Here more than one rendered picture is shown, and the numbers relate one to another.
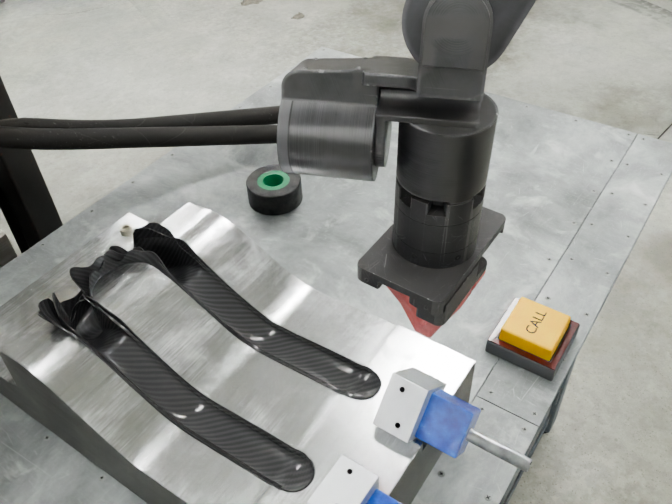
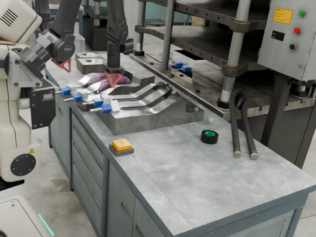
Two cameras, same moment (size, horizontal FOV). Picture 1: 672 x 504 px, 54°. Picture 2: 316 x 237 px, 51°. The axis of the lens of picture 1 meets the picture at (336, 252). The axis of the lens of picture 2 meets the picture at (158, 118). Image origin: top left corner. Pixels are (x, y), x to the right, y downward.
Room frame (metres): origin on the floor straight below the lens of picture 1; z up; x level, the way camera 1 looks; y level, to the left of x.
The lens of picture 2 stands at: (1.05, -1.27, 1.52)
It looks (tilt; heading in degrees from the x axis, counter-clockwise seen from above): 25 degrees down; 112
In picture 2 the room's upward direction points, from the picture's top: 6 degrees clockwise
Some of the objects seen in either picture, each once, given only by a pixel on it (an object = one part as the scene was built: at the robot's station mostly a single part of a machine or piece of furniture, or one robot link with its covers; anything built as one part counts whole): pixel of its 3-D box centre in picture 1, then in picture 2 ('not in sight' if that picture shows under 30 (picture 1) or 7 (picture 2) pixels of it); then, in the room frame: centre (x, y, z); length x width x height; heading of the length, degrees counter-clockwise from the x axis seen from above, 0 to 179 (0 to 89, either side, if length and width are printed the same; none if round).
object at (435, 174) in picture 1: (434, 142); (114, 47); (0.34, -0.06, 1.18); 0.07 x 0.06 x 0.07; 77
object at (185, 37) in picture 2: not in sight; (217, 52); (0.49, 1.20, 0.96); 1.29 x 0.83 x 0.18; 144
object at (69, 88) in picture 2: not in sight; (63, 91); (-0.03, 0.05, 0.86); 0.13 x 0.05 x 0.05; 71
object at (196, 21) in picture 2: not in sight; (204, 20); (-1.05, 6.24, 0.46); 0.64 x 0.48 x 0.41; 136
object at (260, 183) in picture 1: (274, 189); (209, 137); (0.78, 0.09, 0.82); 0.08 x 0.08 x 0.04
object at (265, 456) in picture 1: (194, 337); (147, 95); (0.42, 0.14, 0.92); 0.35 x 0.16 x 0.09; 54
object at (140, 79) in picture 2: not in sight; (108, 85); (0.10, 0.29, 0.86); 0.50 x 0.26 x 0.11; 71
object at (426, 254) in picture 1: (436, 219); (113, 61); (0.34, -0.07, 1.12); 0.10 x 0.07 x 0.07; 143
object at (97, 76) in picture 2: not in sight; (109, 78); (0.10, 0.29, 0.90); 0.26 x 0.18 x 0.08; 71
